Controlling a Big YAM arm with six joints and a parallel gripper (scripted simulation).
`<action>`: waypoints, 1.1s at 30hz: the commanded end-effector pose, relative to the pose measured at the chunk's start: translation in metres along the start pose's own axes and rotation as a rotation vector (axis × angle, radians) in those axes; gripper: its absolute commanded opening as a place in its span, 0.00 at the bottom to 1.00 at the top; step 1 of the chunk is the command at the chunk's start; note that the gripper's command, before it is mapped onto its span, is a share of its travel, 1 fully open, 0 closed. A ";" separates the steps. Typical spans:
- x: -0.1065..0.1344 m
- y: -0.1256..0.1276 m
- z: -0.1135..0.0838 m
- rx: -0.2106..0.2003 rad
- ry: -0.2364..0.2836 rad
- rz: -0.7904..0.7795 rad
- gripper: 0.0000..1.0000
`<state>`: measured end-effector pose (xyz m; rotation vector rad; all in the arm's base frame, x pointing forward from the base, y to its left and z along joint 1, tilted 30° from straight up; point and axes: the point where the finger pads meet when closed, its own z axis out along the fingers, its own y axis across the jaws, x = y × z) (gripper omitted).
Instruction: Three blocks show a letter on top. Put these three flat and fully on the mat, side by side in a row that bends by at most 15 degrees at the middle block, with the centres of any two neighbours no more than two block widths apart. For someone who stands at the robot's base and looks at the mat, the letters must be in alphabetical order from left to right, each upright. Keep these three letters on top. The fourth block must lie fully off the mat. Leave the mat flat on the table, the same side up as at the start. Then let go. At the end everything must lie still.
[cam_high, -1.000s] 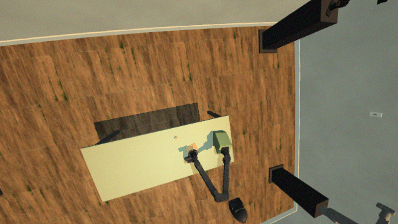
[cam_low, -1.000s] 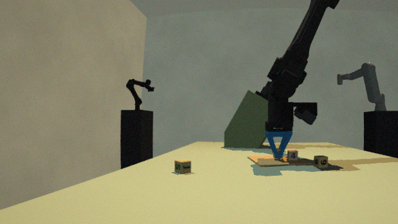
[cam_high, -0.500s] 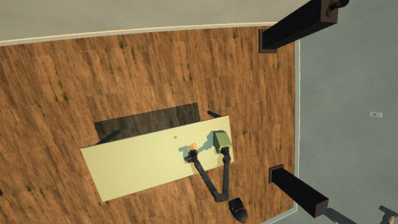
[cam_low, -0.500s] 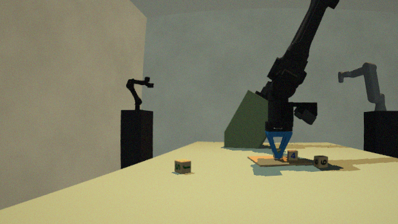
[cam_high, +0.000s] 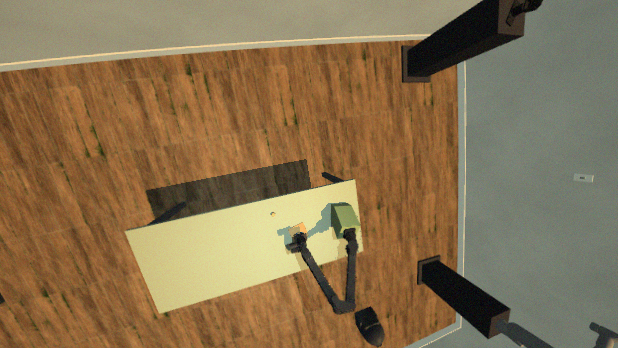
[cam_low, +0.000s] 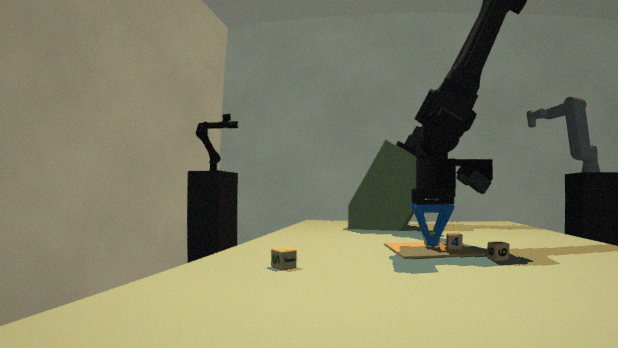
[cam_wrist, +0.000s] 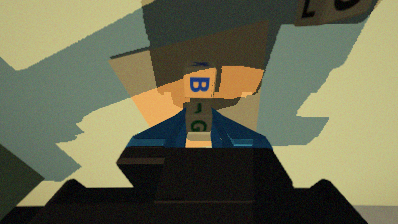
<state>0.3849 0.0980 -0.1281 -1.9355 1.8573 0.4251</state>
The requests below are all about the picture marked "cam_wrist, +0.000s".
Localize beige letter block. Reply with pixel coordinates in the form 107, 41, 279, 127
294, 0, 372, 27
183, 61, 217, 98
185, 102, 213, 134

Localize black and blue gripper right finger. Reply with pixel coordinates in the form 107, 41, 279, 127
210, 108, 273, 150

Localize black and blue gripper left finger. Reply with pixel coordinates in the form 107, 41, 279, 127
125, 108, 187, 148

